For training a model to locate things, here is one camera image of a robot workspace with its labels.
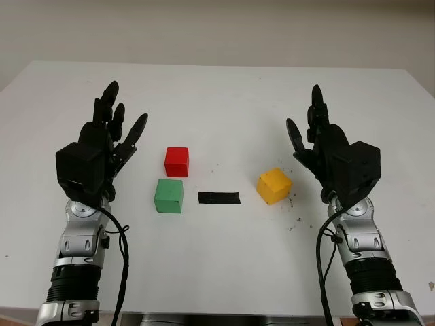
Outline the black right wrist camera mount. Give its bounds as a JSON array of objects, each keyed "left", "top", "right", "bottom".
[{"left": 334, "top": 140, "right": 381, "bottom": 209}]

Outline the yellow wooden block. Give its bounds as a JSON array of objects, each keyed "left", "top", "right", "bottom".
[{"left": 256, "top": 168, "right": 294, "bottom": 205}]

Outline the black tape strip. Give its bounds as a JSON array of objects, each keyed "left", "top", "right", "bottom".
[{"left": 198, "top": 192, "right": 242, "bottom": 205}]

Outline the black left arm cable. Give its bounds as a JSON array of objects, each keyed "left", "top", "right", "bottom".
[{"left": 97, "top": 202, "right": 132, "bottom": 326}]

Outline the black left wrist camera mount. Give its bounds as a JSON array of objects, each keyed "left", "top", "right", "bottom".
[{"left": 54, "top": 141, "right": 107, "bottom": 205}]

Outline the green wooden block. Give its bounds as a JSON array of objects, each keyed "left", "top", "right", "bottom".
[{"left": 153, "top": 179, "right": 185, "bottom": 214}]

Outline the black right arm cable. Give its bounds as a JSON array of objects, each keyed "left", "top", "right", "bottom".
[{"left": 315, "top": 206, "right": 345, "bottom": 326}]

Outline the grey robot torso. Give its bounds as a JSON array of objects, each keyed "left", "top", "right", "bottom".
[{"left": 120, "top": 312, "right": 328, "bottom": 326}]

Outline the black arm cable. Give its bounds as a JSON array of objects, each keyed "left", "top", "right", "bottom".
[
  {"left": 97, "top": 202, "right": 132, "bottom": 326},
  {"left": 315, "top": 206, "right": 345, "bottom": 326}
]

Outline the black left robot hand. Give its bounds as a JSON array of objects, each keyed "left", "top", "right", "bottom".
[{"left": 78, "top": 80, "right": 149, "bottom": 202}]

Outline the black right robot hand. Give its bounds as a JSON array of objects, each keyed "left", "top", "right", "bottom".
[{"left": 285, "top": 84, "right": 351, "bottom": 202}]

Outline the red wooden block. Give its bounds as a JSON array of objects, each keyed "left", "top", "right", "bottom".
[{"left": 164, "top": 146, "right": 190, "bottom": 178}]

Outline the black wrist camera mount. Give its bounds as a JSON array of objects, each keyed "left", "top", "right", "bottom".
[
  {"left": 334, "top": 140, "right": 381, "bottom": 209},
  {"left": 54, "top": 141, "right": 107, "bottom": 205}
]

